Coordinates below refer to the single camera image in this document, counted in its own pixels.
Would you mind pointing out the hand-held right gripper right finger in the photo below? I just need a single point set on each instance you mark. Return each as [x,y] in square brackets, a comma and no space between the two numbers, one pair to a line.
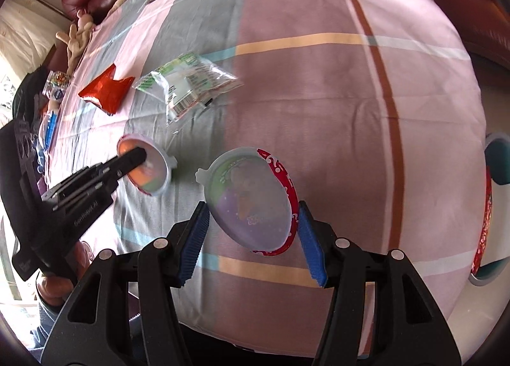
[312,242]

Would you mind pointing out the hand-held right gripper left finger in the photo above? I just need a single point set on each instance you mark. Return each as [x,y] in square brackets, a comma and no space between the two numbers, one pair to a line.
[195,242]

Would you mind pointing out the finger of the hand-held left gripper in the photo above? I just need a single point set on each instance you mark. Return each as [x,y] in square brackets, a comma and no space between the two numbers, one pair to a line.
[129,159]

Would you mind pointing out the plastic egg half orange inside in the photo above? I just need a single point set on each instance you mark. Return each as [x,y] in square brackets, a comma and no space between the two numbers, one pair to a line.
[153,175]

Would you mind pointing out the plastic egg half red rim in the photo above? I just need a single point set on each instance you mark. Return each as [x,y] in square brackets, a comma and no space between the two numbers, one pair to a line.
[251,210]

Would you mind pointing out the person's left hand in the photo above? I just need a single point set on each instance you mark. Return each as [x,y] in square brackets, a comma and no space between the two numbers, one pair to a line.
[55,288]

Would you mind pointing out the red snack packet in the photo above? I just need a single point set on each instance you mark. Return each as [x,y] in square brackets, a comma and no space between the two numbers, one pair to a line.
[105,89]

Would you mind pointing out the black bag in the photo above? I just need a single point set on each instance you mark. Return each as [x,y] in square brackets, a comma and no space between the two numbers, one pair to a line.
[24,143]

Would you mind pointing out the clear green printed plastic wrapper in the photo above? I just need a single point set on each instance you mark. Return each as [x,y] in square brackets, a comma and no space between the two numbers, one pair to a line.
[183,79]

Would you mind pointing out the small colourful packet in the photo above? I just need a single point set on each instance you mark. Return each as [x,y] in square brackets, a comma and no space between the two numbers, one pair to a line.
[57,85]

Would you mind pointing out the person's blue trousers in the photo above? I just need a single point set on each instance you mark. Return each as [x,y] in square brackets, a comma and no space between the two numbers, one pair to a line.
[44,326]

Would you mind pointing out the beige plush toy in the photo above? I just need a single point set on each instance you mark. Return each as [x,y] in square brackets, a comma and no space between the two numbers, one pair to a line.
[79,37]

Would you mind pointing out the pink striped quilt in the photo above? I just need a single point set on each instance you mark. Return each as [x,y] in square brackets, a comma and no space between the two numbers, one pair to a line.
[318,111]

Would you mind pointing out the cream curtain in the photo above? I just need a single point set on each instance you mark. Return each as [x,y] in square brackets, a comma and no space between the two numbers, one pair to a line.
[24,39]

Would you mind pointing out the red patterned packet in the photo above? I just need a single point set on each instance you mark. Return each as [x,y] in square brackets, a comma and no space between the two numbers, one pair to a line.
[484,226]

